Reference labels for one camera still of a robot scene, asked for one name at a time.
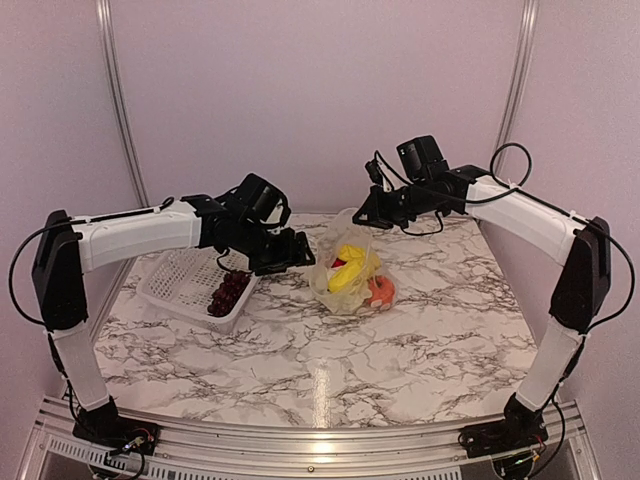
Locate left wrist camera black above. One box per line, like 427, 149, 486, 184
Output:
234, 173, 291, 230

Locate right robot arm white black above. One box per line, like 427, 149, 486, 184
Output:
353, 160, 611, 448

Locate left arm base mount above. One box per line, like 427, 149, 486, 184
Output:
73, 397, 160, 456

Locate right aluminium frame post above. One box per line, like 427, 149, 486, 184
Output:
495, 0, 540, 149

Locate white cauliflower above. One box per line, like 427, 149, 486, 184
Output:
309, 266, 371, 315

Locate clear zip top bag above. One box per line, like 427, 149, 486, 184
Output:
308, 208, 397, 315

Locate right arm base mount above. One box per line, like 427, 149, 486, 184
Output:
458, 402, 549, 458

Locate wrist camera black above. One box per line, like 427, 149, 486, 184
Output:
396, 135, 449, 184
234, 173, 291, 230

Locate yellow banana piece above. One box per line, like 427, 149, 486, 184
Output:
327, 263, 368, 293

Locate dark red grape bunch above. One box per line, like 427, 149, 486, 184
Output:
207, 270, 251, 318

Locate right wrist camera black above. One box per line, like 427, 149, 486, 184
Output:
396, 135, 449, 184

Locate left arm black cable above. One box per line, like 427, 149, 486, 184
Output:
7, 187, 294, 331

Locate front aluminium rail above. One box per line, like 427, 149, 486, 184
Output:
16, 397, 603, 479

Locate yellow corn cob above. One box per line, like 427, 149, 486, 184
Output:
336, 244, 381, 269

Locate left aluminium frame post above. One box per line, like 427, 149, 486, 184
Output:
96, 0, 149, 207

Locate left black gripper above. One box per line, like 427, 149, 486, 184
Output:
233, 218, 315, 276

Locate white plastic basket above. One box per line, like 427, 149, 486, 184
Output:
136, 248, 259, 334

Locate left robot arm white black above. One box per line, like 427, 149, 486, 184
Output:
31, 193, 315, 445

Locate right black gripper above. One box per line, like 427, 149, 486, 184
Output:
351, 178, 442, 229

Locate aluminium frame post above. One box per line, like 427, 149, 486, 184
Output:
96, 0, 149, 207
495, 0, 540, 149

